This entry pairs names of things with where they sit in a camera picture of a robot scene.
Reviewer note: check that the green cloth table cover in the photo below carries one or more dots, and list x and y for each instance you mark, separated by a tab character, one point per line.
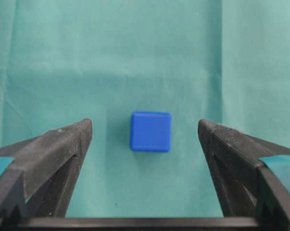
62	61

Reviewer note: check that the blue cube block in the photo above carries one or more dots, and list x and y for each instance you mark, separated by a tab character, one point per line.
150	132

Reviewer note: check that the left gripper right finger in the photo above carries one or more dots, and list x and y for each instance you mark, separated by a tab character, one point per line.
249	174

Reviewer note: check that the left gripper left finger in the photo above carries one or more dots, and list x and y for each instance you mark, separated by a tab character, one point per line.
38	175

